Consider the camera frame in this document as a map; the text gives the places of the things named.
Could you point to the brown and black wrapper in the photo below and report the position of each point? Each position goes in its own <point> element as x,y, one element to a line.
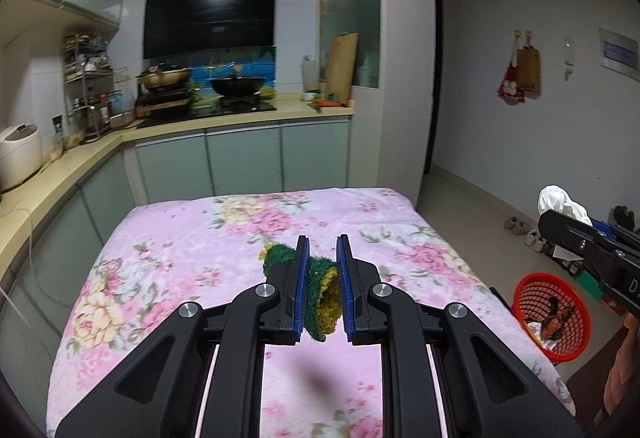
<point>556,325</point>

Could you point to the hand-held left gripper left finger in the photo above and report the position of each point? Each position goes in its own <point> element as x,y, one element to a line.
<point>300,288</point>

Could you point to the orange carrot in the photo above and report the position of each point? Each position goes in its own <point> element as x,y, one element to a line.
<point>325,103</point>

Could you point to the white rice cooker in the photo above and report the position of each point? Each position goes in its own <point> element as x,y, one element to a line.
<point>17,157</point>

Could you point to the grey electrical panel box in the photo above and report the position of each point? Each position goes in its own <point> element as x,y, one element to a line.
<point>620,53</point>

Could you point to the red plastic basket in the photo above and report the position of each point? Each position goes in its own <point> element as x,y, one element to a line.
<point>565,353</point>

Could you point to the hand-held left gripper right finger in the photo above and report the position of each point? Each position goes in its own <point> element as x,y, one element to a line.
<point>346,288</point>

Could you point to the black wok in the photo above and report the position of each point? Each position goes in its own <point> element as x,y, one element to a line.
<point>237,87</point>

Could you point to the pink floral blanket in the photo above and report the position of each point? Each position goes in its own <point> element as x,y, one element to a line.
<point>200,278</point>

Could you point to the black shoe rack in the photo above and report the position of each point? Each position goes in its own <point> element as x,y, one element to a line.
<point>575,268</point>

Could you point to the red floral hanging bag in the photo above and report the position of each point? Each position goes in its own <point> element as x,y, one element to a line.
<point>510,87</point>

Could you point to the pale green base cabinets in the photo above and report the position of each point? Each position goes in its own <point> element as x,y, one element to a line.
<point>240,162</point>

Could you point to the black shoes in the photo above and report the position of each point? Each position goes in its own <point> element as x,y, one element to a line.
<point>624,217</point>

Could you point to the metal spice rack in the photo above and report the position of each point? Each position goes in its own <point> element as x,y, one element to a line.
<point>90,92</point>

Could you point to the person's right hand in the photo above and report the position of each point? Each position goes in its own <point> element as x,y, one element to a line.
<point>617,368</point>

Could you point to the beige kitchen countertop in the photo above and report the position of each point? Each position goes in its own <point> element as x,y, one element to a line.
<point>75,157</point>

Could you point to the dark brown door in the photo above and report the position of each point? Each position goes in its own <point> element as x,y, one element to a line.
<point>436,77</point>

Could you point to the green and yellow scouring sponge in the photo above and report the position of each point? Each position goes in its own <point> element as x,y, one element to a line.
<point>320,278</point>

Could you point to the white plastic bottle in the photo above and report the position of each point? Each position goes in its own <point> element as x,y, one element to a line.
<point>309,75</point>

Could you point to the wooden cutting board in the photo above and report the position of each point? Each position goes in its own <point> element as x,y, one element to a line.
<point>342,67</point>

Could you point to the white wall intercom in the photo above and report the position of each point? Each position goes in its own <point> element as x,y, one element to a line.
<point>568,55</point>

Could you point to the black wall socket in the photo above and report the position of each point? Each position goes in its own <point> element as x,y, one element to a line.
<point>58,125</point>

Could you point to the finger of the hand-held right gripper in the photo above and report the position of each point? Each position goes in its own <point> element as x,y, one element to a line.
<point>617,235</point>
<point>570,238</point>

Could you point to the beige shoes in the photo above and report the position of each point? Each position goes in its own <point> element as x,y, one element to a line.
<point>512,224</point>

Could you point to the black gas hob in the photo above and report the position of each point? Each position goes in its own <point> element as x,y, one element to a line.
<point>247,106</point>

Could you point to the brown hanging paper bag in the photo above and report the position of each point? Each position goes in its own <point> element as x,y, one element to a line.
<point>529,67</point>

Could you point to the golden frying pan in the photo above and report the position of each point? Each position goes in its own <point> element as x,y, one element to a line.
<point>165,77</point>

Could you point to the blue printed splash guard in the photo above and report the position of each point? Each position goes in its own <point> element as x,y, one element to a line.
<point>250,62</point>

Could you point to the white shoes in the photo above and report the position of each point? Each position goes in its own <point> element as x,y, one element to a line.
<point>537,240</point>

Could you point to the white tissue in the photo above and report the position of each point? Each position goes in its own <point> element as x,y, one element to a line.
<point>557,200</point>

